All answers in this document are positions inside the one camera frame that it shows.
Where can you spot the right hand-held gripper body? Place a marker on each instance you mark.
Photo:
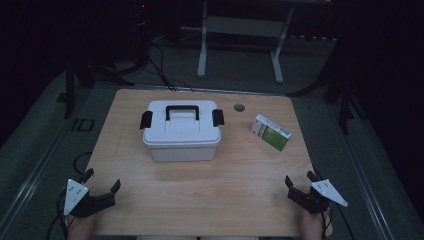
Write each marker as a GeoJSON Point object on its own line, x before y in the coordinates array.
{"type": "Point", "coordinates": [310, 201]}

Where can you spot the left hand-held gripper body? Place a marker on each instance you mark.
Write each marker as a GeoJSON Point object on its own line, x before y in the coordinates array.
{"type": "Point", "coordinates": [95, 204]}

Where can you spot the green and white carton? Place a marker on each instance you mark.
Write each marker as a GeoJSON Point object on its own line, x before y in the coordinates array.
{"type": "Point", "coordinates": [271, 135]}

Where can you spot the white plastic storage box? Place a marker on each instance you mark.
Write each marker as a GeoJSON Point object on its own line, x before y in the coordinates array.
{"type": "Point", "coordinates": [183, 154]}

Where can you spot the white storage box lid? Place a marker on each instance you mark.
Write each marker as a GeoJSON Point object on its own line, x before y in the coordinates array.
{"type": "Point", "coordinates": [182, 131]}

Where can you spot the person's right hand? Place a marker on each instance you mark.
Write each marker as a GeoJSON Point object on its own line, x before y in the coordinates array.
{"type": "Point", "coordinates": [315, 226]}

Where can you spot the person's left hand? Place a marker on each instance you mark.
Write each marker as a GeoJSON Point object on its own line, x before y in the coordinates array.
{"type": "Point", "coordinates": [80, 228]}

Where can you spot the black tripod stand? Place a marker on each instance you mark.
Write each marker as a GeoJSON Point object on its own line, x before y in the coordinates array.
{"type": "Point", "coordinates": [345, 100]}
{"type": "Point", "coordinates": [71, 83]}

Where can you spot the grey table grommet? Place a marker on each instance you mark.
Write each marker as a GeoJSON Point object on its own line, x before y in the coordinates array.
{"type": "Point", "coordinates": [239, 107]}

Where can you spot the white metal stand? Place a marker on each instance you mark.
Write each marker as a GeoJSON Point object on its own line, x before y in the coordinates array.
{"type": "Point", "coordinates": [240, 26]}

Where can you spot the black floor bracket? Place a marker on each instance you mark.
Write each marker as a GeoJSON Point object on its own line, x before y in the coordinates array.
{"type": "Point", "coordinates": [82, 125]}

